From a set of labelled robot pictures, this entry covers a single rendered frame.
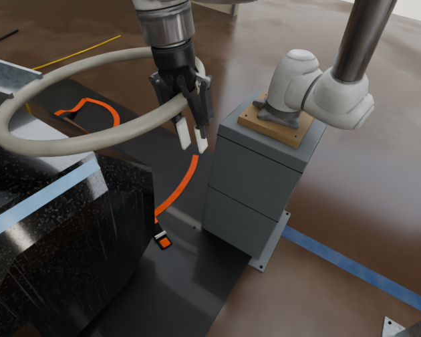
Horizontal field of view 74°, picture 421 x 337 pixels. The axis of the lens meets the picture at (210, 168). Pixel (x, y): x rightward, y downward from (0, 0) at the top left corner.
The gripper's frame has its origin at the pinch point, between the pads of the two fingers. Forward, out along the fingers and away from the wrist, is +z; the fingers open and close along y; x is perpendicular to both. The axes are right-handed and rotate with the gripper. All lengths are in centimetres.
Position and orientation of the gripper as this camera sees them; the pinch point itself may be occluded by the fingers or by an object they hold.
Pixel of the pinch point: (192, 136)
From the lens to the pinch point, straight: 62.8
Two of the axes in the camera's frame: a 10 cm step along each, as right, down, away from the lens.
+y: -8.8, -2.0, 4.3
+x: -4.5, 6.3, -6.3
